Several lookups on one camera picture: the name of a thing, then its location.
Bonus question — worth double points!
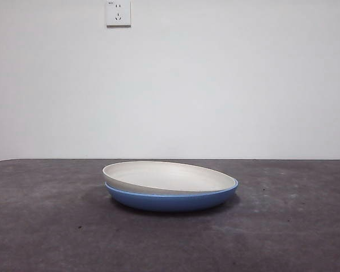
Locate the blue plate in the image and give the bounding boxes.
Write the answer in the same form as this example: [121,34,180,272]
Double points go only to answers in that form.
[104,177,240,212]

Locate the white plate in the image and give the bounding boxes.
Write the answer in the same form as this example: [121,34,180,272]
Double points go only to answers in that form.
[102,160,235,196]

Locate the white wall power outlet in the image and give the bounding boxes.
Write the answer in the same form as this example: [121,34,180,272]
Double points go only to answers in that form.
[106,0,131,28]

